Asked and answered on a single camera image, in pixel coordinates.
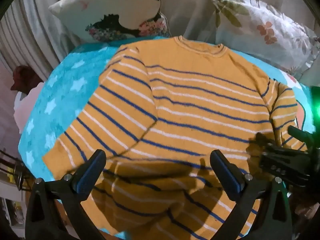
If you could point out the cream pillow with flower print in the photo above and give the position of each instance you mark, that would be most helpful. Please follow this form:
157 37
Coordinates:
112 10

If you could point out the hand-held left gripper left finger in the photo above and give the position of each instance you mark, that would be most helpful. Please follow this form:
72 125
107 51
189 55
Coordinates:
88 177

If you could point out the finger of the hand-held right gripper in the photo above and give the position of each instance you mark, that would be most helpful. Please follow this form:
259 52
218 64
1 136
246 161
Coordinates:
300 135
277 158

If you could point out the turquoise star-print blanket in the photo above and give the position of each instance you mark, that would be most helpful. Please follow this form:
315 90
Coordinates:
62 97

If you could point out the white leaf-print pillow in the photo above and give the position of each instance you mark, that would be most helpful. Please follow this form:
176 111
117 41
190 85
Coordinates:
262 27

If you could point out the mustard striped knit sweater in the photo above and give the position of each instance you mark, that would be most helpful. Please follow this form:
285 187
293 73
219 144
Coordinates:
180 110

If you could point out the white cloth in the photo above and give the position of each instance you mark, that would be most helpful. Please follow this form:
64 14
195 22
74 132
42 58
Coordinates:
26 107

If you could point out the dark metal rack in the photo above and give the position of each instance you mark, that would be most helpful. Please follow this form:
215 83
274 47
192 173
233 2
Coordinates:
15 172

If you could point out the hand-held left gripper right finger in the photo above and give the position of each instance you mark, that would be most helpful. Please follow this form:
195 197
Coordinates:
228 175

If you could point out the pale pleated curtain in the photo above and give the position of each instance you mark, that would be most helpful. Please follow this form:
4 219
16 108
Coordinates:
27 37

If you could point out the maroon cap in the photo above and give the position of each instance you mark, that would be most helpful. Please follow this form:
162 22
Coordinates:
25 77

